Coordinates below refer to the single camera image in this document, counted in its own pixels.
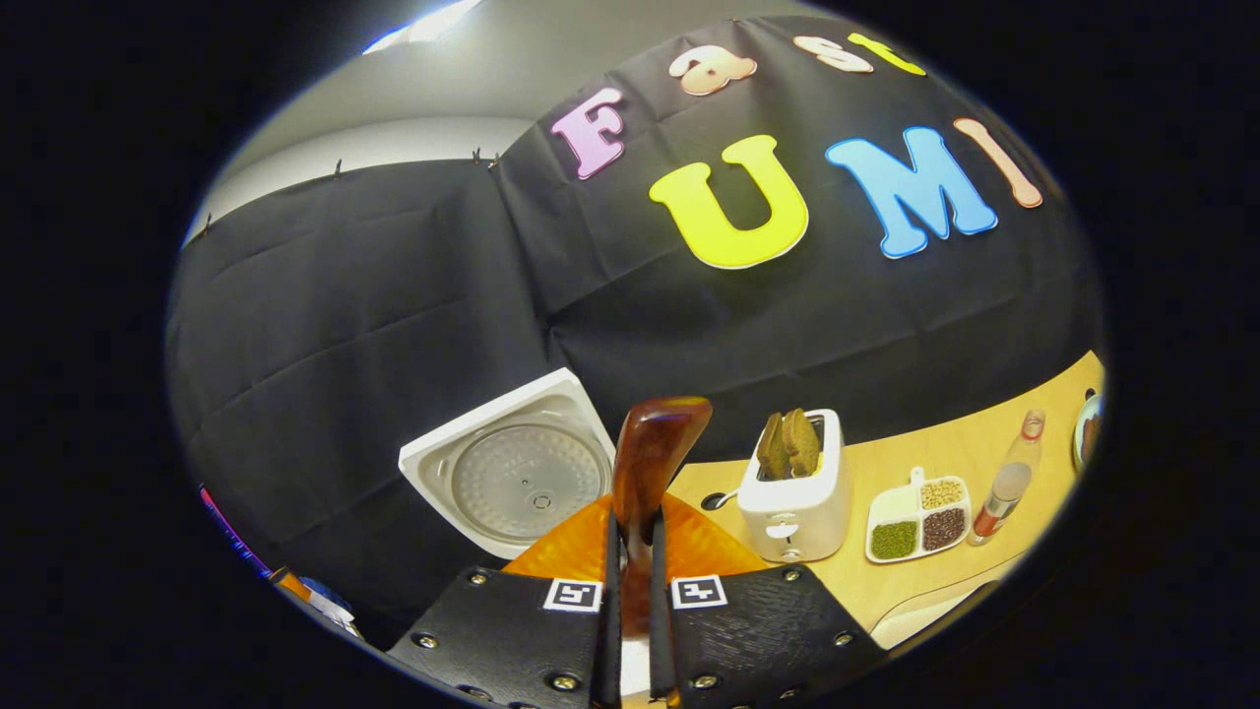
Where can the pile of green beans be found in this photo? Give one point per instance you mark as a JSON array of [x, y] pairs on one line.
[[894, 541]]

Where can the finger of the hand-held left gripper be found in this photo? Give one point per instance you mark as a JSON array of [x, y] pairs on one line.
[[295, 586]]

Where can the white rice cooker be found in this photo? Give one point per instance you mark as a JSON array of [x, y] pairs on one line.
[[512, 473]]

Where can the clear plastic bottle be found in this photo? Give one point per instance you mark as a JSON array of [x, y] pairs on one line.
[[1009, 483]]

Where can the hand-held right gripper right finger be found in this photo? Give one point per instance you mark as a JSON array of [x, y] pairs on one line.
[[758, 630]]

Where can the brown wooden spoon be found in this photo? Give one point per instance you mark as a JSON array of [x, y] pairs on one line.
[[655, 443]]

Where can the black table grommet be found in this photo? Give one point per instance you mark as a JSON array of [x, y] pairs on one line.
[[714, 501]]

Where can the large ceiling light panel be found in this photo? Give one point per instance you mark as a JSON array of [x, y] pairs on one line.
[[423, 25]]

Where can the pale green plate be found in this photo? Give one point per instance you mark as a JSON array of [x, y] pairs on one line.
[[1086, 433]]

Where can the white toaster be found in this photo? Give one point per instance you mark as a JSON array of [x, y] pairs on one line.
[[797, 517]]

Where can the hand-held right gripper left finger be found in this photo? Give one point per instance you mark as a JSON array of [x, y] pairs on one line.
[[512, 630]]

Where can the pile of dark beans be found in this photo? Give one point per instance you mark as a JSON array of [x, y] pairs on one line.
[[944, 529]]

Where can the brown bread slice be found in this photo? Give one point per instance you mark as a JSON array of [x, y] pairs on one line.
[[803, 443], [772, 448]]

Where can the white divided dish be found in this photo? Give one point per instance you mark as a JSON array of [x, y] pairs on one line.
[[898, 504]]

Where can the pile of beige beans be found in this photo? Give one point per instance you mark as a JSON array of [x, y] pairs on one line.
[[941, 493]]

